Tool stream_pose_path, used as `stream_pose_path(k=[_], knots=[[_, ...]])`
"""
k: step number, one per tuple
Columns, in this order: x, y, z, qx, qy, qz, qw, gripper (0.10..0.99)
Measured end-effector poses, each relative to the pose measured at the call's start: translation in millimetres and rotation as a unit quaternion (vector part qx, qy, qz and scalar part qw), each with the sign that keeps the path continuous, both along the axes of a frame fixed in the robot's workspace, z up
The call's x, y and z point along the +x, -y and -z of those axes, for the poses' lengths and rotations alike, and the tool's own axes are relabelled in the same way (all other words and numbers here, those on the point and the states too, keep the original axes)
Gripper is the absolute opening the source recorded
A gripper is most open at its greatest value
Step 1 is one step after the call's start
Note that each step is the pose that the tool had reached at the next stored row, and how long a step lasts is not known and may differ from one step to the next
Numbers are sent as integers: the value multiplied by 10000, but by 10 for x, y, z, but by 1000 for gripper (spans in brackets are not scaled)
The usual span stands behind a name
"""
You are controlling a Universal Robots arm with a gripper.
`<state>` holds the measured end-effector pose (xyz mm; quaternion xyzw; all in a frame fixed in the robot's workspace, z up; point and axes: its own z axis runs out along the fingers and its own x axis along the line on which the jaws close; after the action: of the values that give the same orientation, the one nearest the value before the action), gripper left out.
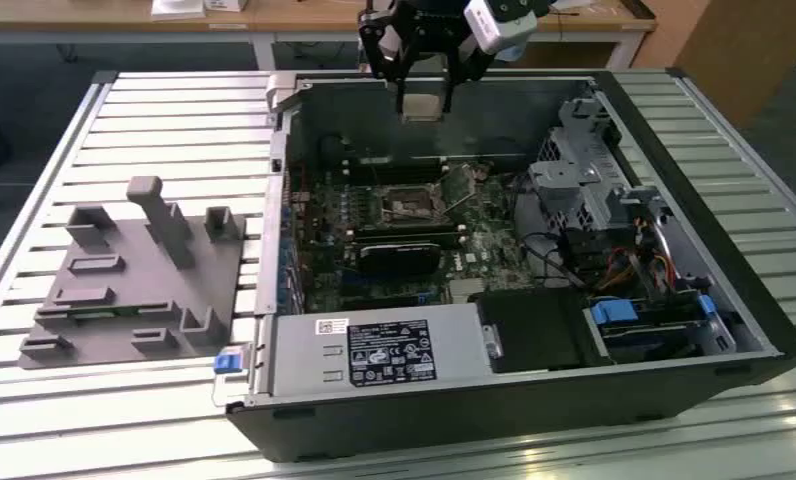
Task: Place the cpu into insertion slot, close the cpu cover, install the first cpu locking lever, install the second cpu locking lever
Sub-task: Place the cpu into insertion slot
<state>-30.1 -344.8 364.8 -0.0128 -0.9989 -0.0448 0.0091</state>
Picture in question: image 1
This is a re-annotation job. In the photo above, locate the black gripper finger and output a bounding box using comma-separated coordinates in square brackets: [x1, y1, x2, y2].
[441, 28, 492, 115]
[357, 9, 425, 120]

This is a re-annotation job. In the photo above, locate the silver CPU plate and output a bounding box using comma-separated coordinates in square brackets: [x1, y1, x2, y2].
[403, 93, 449, 123]

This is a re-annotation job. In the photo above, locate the CPU socket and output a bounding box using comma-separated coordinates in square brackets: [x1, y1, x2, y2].
[377, 183, 451, 225]

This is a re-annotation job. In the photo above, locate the black drive cover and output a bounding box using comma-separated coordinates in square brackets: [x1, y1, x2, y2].
[472, 288, 607, 375]

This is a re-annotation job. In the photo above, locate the pale blue teach pendant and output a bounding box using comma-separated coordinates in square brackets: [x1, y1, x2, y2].
[495, 42, 531, 64]

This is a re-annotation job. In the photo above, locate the black RAM stick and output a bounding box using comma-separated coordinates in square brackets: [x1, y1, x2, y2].
[361, 155, 441, 172]
[353, 223, 457, 237]
[353, 232, 459, 247]

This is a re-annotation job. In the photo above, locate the grey metal drive cage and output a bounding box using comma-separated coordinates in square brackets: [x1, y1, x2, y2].
[525, 97, 673, 234]

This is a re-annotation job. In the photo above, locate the green motherboard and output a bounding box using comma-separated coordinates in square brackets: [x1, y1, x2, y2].
[289, 157, 540, 314]

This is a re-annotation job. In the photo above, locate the black graphics card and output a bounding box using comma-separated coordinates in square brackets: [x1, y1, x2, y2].
[356, 241, 445, 277]

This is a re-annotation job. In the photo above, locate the wooden desk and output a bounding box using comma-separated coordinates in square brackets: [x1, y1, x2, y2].
[0, 0, 660, 71]

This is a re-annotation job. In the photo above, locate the silver chipset heat sink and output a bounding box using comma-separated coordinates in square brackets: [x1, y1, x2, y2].
[448, 278, 488, 305]

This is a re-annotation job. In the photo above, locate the wooden cabinet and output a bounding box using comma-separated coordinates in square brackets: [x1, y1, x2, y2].
[631, 0, 796, 129]

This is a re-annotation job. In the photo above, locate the blue disk carrier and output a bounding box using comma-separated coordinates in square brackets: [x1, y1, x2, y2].
[589, 297, 640, 329]

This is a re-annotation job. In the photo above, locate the grey parts rack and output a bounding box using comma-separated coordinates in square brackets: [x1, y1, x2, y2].
[17, 174, 248, 372]

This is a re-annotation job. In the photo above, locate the grey power supply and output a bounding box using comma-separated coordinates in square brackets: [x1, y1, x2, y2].
[264, 303, 492, 399]

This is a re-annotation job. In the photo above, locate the black hard disk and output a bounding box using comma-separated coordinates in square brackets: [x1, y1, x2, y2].
[601, 324, 700, 359]

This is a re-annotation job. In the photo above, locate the blue case latch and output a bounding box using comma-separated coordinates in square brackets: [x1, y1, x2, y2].
[213, 344, 250, 375]

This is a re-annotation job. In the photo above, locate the black open PC case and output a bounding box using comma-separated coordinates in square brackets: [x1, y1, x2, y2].
[224, 68, 796, 464]

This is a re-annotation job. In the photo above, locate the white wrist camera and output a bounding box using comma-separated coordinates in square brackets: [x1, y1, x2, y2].
[463, 0, 541, 54]

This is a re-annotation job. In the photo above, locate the coloured wire bundle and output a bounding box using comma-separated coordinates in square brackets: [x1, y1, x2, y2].
[597, 247, 680, 294]

